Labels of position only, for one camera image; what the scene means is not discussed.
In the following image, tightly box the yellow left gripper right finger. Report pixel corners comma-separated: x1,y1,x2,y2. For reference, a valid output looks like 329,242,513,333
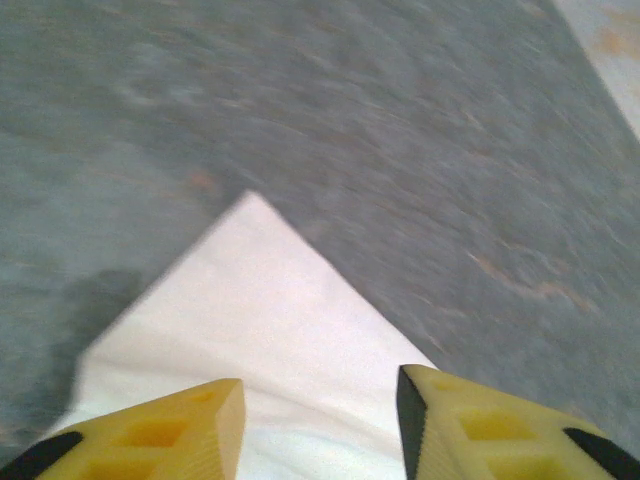
396,363,640,480

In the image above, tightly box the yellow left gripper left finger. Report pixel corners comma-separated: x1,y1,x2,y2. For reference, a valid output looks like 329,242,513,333
0,377,247,480

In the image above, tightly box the white t-shirt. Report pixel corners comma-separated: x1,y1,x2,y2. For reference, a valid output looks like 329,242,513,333
47,189,441,480

